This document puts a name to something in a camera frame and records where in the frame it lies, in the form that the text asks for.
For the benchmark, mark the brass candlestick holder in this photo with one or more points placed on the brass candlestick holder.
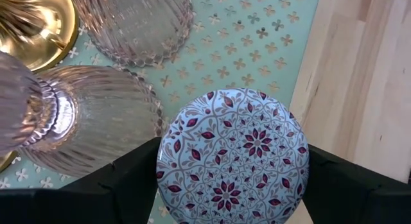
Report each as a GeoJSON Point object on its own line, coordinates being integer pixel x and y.
{"type": "Point", "coordinates": [45, 41]}
{"type": "Point", "coordinates": [4, 161]}

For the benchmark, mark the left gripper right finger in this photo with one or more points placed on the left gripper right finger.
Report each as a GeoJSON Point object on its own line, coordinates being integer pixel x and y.
{"type": "Point", "coordinates": [353, 201]}

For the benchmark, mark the blue white patterned tin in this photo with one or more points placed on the blue white patterned tin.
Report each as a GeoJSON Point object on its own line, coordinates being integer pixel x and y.
{"type": "Point", "coordinates": [232, 156]}

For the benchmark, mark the tall pink glass candle holder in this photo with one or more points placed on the tall pink glass candle holder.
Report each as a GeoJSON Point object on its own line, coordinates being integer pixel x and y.
{"type": "Point", "coordinates": [135, 25]}
{"type": "Point", "coordinates": [96, 121]}

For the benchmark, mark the green perforated metal shelf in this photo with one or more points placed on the green perforated metal shelf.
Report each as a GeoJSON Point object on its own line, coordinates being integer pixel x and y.
{"type": "Point", "coordinates": [241, 57]}

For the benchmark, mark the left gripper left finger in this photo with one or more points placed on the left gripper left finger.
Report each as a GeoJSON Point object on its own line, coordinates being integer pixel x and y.
{"type": "Point", "coordinates": [96, 201]}

